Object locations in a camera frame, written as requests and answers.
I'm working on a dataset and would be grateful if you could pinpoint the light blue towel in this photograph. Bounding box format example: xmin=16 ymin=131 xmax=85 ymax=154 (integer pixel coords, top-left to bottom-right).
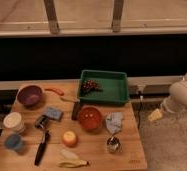
xmin=106 ymin=112 xmax=124 ymax=135

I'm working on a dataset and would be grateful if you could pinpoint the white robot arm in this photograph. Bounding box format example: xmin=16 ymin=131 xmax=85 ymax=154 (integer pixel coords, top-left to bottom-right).
xmin=160 ymin=73 xmax=187 ymax=114

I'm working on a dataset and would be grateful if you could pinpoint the green plastic tray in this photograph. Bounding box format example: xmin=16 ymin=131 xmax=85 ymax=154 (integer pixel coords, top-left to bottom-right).
xmin=77 ymin=70 xmax=129 ymax=106

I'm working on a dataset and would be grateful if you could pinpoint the dark grape bunch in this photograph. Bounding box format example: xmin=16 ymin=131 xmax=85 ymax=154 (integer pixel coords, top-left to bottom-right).
xmin=82 ymin=80 xmax=100 ymax=93

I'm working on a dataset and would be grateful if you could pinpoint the dark rectangular block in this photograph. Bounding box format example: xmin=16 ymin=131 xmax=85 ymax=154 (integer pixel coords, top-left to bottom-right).
xmin=71 ymin=102 xmax=83 ymax=120

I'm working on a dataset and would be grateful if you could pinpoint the red orange bowl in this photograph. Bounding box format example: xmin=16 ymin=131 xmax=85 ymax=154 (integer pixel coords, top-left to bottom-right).
xmin=77 ymin=107 xmax=103 ymax=131

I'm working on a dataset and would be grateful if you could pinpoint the orange carrot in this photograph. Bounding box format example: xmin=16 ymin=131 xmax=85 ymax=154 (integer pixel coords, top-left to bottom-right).
xmin=45 ymin=88 xmax=64 ymax=96

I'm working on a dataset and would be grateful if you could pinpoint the blue sponge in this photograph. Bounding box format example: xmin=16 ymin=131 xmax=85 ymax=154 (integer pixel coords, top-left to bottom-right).
xmin=43 ymin=107 xmax=63 ymax=121

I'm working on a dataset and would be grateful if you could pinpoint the orange yellow apple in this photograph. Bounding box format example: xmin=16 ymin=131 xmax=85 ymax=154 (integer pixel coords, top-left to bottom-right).
xmin=62 ymin=131 xmax=77 ymax=147

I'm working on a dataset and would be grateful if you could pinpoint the small metal cup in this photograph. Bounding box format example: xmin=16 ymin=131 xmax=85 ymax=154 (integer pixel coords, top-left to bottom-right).
xmin=107 ymin=136 xmax=121 ymax=153

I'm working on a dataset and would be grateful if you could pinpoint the black metal can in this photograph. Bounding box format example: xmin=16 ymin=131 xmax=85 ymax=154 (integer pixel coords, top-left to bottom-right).
xmin=35 ymin=115 xmax=48 ymax=130

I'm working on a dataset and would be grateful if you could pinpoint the purple bowl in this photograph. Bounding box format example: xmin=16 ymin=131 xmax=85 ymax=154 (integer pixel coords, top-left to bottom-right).
xmin=17 ymin=85 xmax=43 ymax=107

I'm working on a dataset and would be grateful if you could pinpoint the yellow tag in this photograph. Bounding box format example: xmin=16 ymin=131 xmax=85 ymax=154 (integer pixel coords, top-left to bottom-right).
xmin=148 ymin=109 xmax=163 ymax=121

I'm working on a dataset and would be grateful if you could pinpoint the yellow banana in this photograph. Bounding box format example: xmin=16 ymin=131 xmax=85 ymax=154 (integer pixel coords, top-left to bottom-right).
xmin=58 ymin=149 xmax=89 ymax=168

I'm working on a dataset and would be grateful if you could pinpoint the white cup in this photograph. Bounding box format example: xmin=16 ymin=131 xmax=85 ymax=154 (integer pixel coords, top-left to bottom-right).
xmin=3 ymin=112 xmax=25 ymax=133

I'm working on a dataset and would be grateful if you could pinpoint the blue cup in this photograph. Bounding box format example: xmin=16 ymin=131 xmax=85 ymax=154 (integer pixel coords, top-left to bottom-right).
xmin=4 ymin=133 xmax=23 ymax=152

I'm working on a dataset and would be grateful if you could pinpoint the black handled knife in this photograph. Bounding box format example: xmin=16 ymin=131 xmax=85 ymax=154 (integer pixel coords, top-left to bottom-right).
xmin=34 ymin=130 xmax=50 ymax=166

